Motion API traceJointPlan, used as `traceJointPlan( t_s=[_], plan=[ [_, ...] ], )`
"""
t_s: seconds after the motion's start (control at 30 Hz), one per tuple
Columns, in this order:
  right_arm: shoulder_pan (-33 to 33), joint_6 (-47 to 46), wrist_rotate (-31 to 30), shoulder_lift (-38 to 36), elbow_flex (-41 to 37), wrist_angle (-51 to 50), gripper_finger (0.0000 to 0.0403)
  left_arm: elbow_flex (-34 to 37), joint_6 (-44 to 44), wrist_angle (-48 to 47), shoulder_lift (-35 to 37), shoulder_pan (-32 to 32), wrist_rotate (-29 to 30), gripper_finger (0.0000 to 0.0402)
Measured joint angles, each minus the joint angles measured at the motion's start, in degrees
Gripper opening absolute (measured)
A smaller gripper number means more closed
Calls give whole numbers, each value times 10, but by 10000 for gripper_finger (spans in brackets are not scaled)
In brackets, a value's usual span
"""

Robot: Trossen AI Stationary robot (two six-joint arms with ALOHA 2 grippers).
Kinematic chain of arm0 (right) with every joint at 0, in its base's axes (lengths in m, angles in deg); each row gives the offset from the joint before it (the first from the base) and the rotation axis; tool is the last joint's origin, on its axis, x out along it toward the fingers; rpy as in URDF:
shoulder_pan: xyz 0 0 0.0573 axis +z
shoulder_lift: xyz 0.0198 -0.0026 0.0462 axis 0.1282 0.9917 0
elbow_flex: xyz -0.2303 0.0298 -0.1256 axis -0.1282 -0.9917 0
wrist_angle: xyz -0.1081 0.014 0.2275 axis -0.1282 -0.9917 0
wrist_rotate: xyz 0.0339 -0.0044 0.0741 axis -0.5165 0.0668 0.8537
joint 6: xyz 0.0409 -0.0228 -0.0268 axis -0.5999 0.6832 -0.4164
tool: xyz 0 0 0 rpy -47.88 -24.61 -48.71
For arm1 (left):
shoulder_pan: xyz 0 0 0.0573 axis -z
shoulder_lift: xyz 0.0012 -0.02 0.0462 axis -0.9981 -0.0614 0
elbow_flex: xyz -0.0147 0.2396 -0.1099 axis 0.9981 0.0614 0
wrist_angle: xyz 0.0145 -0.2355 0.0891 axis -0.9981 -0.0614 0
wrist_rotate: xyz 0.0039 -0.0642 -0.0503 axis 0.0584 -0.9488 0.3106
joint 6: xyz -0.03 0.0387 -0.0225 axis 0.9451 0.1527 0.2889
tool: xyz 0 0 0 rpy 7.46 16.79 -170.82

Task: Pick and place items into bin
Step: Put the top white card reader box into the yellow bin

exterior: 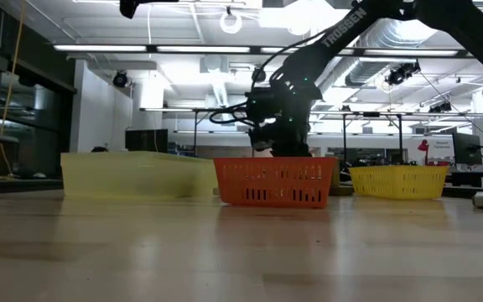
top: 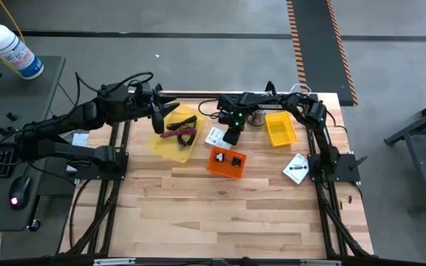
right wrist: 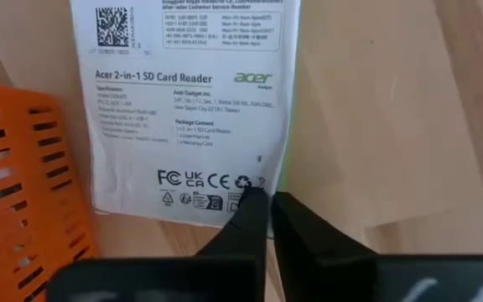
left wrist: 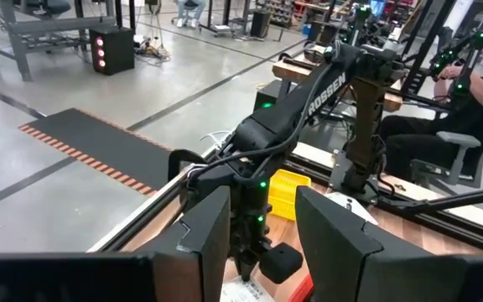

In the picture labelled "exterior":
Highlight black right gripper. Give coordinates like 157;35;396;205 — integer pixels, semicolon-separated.
247;86;323;159

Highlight orange slotted plastic basket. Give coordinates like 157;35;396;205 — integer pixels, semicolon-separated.
213;156;338;210

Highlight long ceiling light strip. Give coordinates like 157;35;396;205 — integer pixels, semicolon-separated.
52;44;460;58

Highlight yellow slotted plastic basket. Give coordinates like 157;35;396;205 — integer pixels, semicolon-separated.
349;164;450;200

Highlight black computer monitor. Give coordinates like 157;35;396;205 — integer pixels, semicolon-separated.
452;132;483;167

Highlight dark shelving unit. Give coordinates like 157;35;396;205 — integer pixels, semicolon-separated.
0;0;77;194

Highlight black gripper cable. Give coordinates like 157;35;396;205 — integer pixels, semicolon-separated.
209;102;255;128

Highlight white coiled ceiling cable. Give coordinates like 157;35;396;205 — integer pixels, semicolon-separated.
219;8;243;35

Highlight black ceiling camera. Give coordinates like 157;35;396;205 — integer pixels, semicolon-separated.
386;60;421;87
112;70;132;88

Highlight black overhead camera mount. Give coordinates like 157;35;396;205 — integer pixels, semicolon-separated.
118;0;179;20

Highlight yellow cord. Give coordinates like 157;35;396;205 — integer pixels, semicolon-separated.
0;0;27;180

